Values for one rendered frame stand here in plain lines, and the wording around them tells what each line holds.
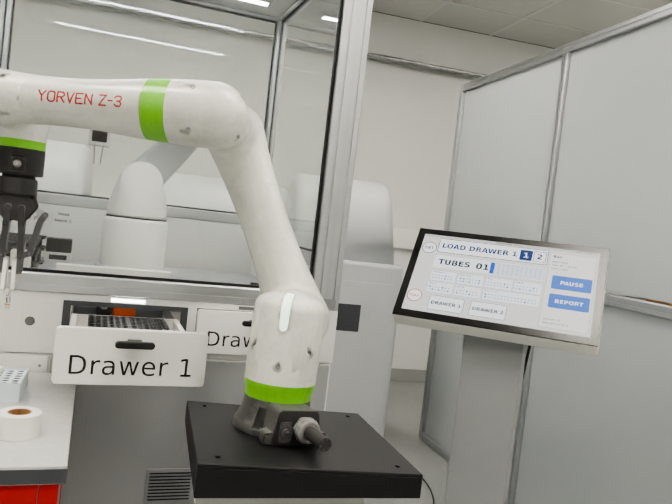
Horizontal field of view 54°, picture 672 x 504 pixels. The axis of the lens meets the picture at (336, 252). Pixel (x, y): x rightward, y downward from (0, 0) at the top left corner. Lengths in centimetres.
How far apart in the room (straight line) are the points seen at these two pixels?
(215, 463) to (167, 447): 77
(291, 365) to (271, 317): 9
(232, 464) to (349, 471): 18
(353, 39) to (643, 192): 120
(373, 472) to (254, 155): 65
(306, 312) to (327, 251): 65
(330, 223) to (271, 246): 48
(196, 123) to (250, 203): 22
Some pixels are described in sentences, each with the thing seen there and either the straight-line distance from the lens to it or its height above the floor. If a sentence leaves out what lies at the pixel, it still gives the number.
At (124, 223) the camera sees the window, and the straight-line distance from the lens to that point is 170.
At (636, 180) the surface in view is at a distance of 258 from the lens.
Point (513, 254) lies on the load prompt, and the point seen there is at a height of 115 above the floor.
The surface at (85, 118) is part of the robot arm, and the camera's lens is 130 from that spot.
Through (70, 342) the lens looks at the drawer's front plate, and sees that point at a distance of 138.
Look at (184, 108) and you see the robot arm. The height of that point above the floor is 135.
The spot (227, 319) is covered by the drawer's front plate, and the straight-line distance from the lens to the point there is 172.
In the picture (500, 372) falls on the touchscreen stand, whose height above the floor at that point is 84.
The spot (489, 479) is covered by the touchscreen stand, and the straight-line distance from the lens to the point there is 193.
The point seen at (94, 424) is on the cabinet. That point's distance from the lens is 177.
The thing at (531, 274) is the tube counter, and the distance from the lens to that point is 184.
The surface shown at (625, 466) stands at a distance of 256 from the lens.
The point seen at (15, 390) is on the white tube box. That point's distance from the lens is 148.
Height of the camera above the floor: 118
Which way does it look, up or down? 2 degrees down
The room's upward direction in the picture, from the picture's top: 7 degrees clockwise
